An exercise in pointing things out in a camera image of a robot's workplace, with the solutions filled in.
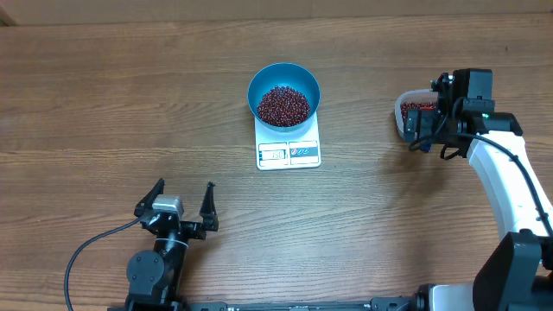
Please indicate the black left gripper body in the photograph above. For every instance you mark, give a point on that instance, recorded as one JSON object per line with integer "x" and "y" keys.
{"x": 199, "y": 232}

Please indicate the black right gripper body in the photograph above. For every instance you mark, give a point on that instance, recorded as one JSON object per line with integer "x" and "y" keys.
{"x": 441, "y": 132}

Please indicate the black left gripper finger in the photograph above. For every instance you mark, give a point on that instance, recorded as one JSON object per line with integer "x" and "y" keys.
{"x": 210, "y": 220}
{"x": 146, "y": 203}

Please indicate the red scoop blue handle tip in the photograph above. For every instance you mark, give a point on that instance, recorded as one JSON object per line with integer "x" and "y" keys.
{"x": 426, "y": 127}

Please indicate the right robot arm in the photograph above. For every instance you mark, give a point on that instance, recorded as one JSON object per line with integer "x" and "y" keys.
{"x": 523, "y": 213}

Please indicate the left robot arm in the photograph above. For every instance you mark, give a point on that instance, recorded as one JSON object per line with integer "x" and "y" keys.
{"x": 154, "y": 275}

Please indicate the white digital kitchen scale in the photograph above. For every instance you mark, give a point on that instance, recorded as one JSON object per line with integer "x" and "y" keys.
{"x": 279, "y": 150}

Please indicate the red beans in bowl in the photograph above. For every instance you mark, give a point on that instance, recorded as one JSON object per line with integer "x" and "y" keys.
{"x": 283, "y": 106}

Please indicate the blue bowl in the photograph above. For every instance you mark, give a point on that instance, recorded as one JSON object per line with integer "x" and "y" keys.
{"x": 284, "y": 74}

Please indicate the clear plastic container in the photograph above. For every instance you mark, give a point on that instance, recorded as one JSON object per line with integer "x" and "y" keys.
{"x": 422, "y": 95}

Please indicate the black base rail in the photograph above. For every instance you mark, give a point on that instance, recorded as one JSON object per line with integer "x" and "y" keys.
{"x": 298, "y": 306}

